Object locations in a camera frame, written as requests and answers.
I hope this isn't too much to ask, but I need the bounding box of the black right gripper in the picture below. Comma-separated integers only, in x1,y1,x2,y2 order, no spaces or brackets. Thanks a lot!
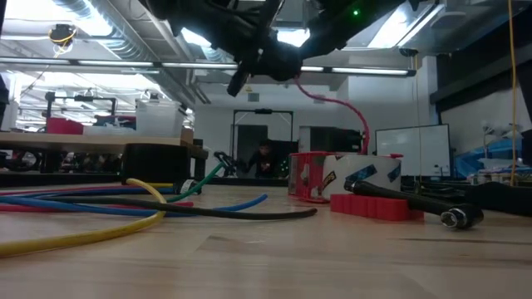
298,18,338,60

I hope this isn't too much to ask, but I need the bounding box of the thin red wire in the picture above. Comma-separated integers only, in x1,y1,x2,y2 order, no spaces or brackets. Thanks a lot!
293,76,372,155

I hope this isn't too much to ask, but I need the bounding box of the clear plastic storage container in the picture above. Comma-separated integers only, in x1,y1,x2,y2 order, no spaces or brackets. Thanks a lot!
135,98,187,139

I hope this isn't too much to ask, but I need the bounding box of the yellow hanging extension cord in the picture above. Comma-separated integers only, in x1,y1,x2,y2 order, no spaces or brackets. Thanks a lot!
506,0,520,187

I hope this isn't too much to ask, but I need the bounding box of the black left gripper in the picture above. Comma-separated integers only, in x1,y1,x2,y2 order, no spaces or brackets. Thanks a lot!
207,0,303,97

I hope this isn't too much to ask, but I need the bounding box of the black cable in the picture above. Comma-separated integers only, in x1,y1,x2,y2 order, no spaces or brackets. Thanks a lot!
39,190,319,222

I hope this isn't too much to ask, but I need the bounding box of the black and yellow cord reel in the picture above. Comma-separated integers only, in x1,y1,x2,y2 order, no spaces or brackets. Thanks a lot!
47,23,79,55

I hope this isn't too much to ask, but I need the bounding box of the red storage box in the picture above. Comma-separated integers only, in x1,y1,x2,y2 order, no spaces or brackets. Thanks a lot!
45,116,85,135

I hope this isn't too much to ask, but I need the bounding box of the yellow cable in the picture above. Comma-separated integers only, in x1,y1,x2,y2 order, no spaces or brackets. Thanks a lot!
0,177,168,258

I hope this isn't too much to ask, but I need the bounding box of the thick red cable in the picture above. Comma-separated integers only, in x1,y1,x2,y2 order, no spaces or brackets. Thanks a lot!
0,184,195,213

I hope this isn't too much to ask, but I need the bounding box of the green cable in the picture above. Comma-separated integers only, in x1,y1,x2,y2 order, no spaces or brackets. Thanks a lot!
0,161,226,208

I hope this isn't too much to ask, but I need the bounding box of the red socket bit holder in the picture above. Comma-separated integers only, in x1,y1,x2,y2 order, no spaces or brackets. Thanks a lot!
329,192,426,223

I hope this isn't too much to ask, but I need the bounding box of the small black robot gripper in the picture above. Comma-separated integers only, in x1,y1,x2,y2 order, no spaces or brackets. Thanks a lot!
213,150,247,179

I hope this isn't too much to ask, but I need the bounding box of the white label cable tie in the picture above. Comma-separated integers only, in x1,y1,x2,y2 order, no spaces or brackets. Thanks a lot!
173,179,204,196

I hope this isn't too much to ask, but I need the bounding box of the red dispenser with clear tape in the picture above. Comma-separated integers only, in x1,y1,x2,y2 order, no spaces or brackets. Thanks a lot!
288,150,403,204

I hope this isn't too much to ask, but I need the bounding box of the blue tarp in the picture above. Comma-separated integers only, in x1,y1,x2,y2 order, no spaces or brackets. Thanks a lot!
454,138,525,179

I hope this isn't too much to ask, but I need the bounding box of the blue cable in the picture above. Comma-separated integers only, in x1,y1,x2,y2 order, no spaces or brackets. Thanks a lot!
0,189,269,218

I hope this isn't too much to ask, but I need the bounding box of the long linear ceiling light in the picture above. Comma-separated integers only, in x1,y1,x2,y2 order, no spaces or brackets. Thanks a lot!
0,56,417,78

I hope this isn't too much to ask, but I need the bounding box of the wooden workbench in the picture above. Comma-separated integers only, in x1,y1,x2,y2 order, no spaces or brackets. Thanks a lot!
0,130,209,187

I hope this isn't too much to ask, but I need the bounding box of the black ratchet wrench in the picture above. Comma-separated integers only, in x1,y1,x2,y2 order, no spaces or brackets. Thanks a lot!
342,179,485,231

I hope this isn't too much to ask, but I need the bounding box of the whiteboard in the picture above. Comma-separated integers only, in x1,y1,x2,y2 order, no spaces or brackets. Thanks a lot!
375,123,452,178

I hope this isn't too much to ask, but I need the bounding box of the black gantry frame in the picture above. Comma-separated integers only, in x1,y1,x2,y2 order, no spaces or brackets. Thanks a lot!
229,108,295,176
43,91,118,118

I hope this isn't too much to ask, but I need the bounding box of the black and white cabinet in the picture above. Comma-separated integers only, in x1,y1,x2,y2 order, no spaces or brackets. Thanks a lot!
298,125,370,155

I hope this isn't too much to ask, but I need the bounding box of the person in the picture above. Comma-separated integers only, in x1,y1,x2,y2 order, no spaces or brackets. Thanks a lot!
245,138,287,179

